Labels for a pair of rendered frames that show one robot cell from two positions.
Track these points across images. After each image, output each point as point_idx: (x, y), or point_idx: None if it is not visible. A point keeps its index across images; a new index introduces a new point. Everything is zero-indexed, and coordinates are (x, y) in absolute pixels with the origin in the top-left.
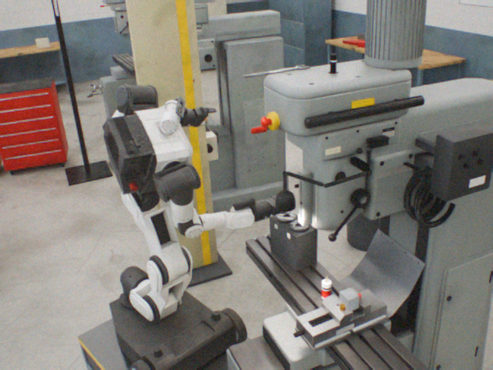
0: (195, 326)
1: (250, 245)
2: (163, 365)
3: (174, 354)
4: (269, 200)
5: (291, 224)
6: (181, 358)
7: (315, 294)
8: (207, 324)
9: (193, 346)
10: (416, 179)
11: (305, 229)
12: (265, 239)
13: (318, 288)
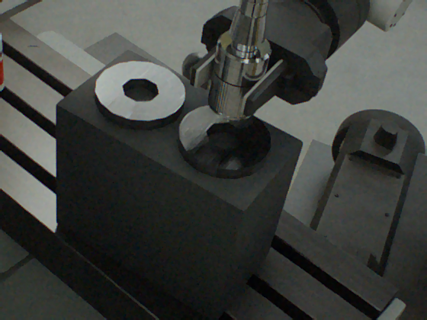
0: (377, 243)
1: (359, 263)
2: (355, 132)
3: (357, 160)
4: (306, 27)
5: (175, 88)
6: (337, 162)
7: (26, 89)
8: (349, 244)
9: (335, 187)
10: None
11: (104, 72)
12: (325, 315)
13: (23, 115)
